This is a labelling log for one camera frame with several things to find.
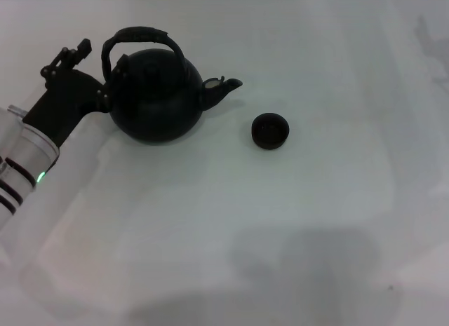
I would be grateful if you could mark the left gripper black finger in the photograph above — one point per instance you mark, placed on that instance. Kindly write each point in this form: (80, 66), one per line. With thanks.
(114, 80)
(70, 56)

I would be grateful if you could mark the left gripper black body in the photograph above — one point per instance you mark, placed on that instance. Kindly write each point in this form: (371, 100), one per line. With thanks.
(66, 101)

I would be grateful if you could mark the small black teacup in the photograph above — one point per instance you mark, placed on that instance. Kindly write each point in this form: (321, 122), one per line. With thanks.
(270, 131)

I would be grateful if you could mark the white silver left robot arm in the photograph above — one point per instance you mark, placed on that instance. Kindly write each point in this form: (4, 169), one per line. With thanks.
(21, 157)

